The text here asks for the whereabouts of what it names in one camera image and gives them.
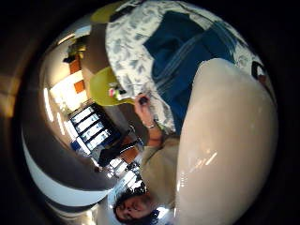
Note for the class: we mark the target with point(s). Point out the the person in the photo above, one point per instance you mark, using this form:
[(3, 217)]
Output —
[(159, 172)]

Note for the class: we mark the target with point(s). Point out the dark office chair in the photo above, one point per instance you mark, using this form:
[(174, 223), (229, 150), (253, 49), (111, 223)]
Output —
[(116, 153)]

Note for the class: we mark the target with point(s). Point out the long ceiling light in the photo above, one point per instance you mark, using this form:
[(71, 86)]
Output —
[(60, 123), (47, 104)]

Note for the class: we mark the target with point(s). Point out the yellow-green chair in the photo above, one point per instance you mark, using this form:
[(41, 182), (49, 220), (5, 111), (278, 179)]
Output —
[(101, 87), (106, 13)]

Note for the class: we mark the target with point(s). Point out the orange cabinet panel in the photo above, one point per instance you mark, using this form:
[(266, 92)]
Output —
[(79, 86), (75, 66)]

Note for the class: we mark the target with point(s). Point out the pink green charm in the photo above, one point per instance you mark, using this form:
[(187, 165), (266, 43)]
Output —
[(114, 92)]

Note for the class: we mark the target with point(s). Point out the dark framed window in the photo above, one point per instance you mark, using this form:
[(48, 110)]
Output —
[(91, 126)]

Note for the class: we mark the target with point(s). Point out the small black object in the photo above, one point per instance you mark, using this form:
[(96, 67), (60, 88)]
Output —
[(143, 100)]

